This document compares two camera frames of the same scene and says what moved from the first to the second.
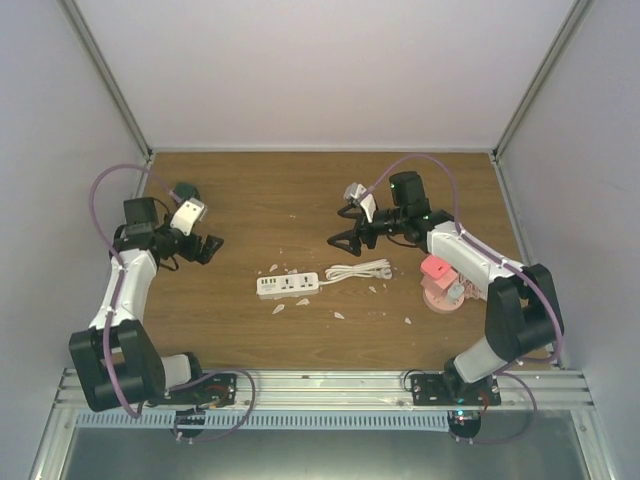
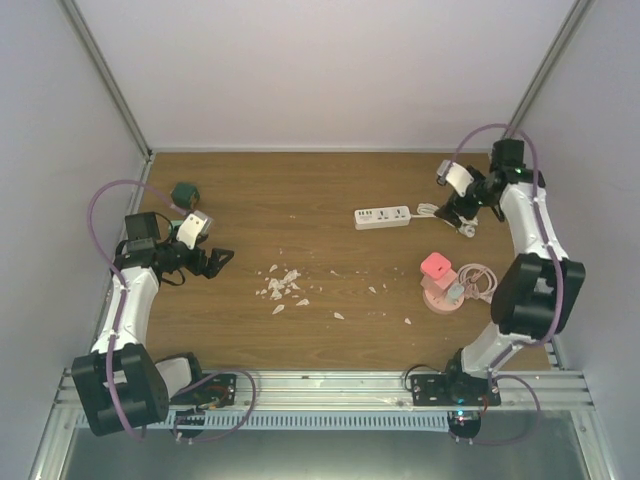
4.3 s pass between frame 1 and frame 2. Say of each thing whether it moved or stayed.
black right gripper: moved
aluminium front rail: stayed
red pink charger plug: stayed
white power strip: moved
